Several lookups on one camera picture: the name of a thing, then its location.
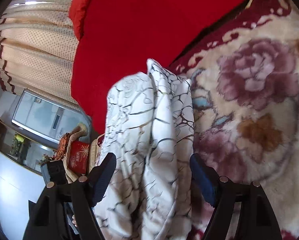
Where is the orange patterned cloth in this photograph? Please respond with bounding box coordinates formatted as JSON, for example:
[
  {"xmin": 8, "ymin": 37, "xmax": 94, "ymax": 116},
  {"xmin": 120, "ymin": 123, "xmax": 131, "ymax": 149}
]
[{"xmin": 41, "ymin": 131, "xmax": 76, "ymax": 166}]

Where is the floral plush blanket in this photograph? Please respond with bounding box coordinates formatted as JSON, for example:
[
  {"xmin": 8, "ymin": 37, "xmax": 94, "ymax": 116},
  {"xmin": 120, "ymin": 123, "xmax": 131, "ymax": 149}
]
[{"xmin": 168, "ymin": 0, "xmax": 299, "ymax": 240}]

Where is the white branch-patterned garment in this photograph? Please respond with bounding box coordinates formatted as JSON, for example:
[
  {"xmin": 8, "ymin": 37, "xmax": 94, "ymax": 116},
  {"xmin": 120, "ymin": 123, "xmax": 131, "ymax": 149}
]
[{"xmin": 93, "ymin": 58, "xmax": 195, "ymax": 240}]

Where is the white standing air conditioner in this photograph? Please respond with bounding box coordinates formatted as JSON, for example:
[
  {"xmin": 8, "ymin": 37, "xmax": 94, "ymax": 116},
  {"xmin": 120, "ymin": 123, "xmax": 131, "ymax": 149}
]
[{"xmin": 11, "ymin": 89, "xmax": 90, "ymax": 144}]

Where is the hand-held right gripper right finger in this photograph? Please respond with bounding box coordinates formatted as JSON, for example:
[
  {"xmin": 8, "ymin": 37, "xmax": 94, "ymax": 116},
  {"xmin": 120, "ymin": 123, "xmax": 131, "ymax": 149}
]
[{"xmin": 190, "ymin": 153, "xmax": 282, "ymax": 240}]

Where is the black box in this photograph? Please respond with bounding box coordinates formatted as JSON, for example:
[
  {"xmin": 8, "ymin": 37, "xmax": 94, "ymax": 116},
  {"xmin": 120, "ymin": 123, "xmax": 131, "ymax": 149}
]
[{"xmin": 41, "ymin": 161, "xmax": 68, "ymax": 188}]

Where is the red bed sheet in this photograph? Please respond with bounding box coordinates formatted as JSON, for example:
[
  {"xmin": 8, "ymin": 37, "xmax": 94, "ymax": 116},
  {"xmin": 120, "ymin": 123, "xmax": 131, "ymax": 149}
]
[{"xmin": 69, "ymin": 0, "xmax": 257, "ymax": 136}]

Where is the cream dotted curtain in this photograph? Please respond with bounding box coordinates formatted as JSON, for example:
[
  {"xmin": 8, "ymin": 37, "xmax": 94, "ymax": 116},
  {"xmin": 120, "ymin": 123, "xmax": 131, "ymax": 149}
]
[{"xmin": 0, "ymin": 0, "xmax": 90, "ymax": 111}]

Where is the red printed box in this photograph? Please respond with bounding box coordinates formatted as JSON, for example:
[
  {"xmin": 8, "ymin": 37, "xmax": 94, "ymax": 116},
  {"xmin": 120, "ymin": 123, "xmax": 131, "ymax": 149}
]
[{"xmin": 68, "ymin": 141, "xmax": 91, "ymax": 176}]

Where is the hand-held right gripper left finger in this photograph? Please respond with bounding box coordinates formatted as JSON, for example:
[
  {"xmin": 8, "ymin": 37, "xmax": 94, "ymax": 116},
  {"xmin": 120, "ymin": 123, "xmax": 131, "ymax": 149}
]
[{"xmin": 23, "ymin": 152, "xmax": 117, "ymax": 240}]

